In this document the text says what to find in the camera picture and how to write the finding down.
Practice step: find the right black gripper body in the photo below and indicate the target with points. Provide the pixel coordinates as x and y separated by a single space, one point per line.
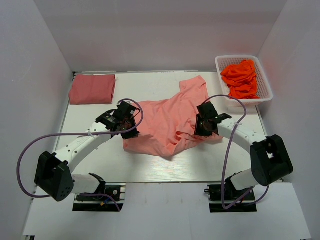
201 128

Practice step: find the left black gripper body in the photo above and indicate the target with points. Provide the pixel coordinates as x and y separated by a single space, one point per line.
129 124

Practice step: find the salmon pink t shirt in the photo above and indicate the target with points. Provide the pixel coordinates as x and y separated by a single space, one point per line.
168 126

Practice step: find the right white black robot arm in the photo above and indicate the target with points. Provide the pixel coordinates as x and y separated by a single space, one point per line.
269 158

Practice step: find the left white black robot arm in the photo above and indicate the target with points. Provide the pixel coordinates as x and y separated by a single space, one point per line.
54 173

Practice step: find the folded dusty red t shirt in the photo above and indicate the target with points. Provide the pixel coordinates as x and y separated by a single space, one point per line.
92 89

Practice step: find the crumpled orange t shirt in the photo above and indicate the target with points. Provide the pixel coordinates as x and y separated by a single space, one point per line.
241 79

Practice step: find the white perforated plastic basket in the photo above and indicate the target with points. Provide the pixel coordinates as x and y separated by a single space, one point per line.
263 87

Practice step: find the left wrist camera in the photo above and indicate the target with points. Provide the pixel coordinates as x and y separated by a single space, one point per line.
124 111

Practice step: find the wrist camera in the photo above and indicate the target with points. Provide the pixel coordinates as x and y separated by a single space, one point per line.
124 111
207 111

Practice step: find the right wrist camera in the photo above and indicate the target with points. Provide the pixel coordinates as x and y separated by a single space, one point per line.
207 111

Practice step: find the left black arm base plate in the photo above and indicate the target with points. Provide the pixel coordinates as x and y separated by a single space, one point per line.
108 200

